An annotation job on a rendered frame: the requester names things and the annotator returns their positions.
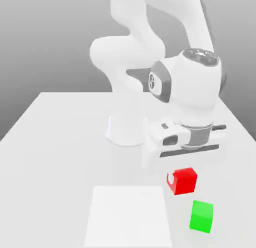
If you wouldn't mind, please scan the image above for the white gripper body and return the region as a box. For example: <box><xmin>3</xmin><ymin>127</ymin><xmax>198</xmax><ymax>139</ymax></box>
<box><xmin>141</xmin><ymin>144</ymin><xmax>220</xmax><ymax>171</ymax></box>

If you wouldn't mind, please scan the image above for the small red cube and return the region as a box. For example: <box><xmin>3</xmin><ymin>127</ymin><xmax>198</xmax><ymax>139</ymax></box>
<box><xmin>166</xmin><ymin>167</ymin><xmax>198</xmax><ymax>196</ymax></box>

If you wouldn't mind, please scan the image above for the small green cube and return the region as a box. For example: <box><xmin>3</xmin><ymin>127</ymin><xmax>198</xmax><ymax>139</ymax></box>
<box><xmin>188</xmin><ymin>199</ymin><xmax>214</xmax><ymax>234</ymax></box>

